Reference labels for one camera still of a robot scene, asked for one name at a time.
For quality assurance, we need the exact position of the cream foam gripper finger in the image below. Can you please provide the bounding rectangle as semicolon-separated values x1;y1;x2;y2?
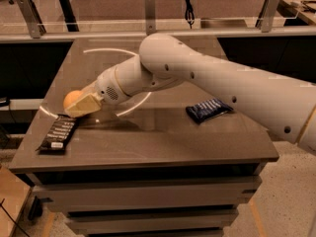
64;94;102;118
80;83;97;96

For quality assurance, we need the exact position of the grey table with drawers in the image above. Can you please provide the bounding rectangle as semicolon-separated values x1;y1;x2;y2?
10;38;278;237

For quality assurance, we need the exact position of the left metal bracket post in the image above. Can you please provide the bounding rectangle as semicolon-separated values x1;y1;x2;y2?
16;0;46;39

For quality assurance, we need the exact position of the metal bracket post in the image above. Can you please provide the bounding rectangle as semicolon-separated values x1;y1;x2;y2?
256;0;279;33
144;0;156;36
16;0;46;39

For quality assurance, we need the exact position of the right metal bracket post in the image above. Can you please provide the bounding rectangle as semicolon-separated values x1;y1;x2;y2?
256;0;279;33

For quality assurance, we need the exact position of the black hanging cable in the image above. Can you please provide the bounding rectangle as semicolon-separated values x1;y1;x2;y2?
182;0;196;30

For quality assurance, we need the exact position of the middle metal bracket post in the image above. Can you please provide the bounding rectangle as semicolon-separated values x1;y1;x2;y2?
144;0;156;36

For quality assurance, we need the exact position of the clear acrylic barrier panel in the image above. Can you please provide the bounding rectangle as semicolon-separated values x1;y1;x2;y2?
0;7;305;36

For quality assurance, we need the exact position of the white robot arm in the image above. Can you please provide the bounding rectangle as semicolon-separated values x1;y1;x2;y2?
63;34;316;154

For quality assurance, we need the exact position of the blue snack bag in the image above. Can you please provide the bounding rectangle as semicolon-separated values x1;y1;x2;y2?
186;99;232;124

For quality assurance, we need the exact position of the orange fruit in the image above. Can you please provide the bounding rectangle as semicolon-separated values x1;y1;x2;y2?
63;90;82;109

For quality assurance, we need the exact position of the black rxbar chocolate bar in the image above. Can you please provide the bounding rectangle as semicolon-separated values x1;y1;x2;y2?
38;115;77;153

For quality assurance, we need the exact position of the wooden box at left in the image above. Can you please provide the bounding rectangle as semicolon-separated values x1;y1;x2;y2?
0;167;31;237

